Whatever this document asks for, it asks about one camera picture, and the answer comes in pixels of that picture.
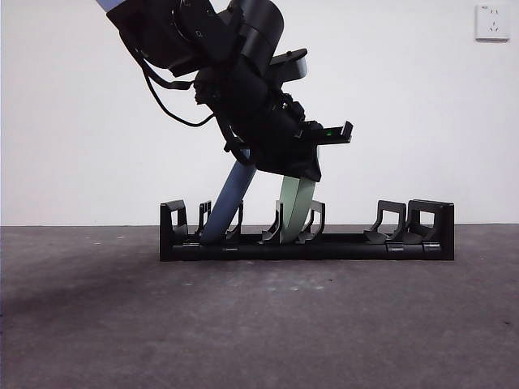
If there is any pale green round plate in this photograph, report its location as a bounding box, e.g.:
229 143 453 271
278 173 317 246

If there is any blue round plate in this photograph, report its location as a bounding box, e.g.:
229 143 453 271
201 147 258 246

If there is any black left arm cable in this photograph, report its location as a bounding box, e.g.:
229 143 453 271
133 47 216 128

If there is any white wall socket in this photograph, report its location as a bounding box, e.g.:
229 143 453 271
474 3 511 43

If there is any black plastic plate rack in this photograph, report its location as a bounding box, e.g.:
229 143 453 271
159 199 456 263

